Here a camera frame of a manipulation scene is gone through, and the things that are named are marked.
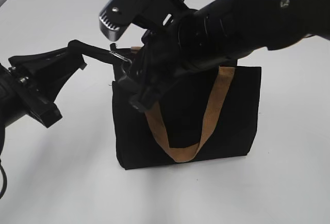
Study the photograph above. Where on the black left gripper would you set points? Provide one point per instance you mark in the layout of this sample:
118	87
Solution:
40	77

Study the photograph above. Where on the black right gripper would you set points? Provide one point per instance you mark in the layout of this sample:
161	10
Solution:
155	70

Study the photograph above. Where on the black canvas tote bag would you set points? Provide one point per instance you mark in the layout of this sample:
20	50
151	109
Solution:
209	115

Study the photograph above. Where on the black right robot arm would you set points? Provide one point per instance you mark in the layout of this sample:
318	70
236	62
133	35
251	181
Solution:
219	33

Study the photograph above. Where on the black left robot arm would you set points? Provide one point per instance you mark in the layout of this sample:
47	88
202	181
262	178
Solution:
12	107

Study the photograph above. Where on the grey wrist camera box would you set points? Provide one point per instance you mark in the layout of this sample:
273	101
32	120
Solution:
117	15

